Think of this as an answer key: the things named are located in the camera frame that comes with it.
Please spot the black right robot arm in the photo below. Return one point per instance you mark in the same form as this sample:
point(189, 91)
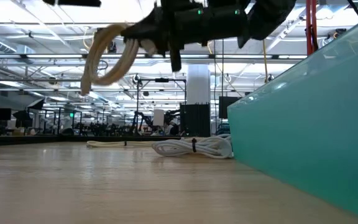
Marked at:
point(259, 15)

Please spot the black metal frame stand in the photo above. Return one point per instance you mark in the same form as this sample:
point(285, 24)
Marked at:
point(162, 80)

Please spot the red metal pole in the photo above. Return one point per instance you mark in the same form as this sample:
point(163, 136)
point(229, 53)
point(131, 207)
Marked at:
point(309, 28)

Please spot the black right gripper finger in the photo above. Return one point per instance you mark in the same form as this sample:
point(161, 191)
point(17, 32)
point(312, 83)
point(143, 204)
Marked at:
point(154, 31)
point(176, 59)

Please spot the long ceiling light bar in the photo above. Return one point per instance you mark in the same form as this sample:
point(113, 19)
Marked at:
point(57, 56)

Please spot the white sign board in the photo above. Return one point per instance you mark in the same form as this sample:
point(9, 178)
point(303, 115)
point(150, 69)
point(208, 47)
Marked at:
point(158, 117)

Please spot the teal translucent plastic bin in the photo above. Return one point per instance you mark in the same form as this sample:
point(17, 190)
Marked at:
point(306, 130)

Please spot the black hanging panel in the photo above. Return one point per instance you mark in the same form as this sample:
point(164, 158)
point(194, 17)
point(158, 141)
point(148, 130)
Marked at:
point(225, 107)

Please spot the white building column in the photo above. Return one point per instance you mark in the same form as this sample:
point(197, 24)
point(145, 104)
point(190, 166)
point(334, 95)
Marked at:
point(198, 84)

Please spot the black cabinet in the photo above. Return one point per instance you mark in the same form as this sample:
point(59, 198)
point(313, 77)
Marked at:
point(199, 116)

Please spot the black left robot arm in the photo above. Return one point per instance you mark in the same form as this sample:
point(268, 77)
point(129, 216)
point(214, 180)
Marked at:
point(73, 2)

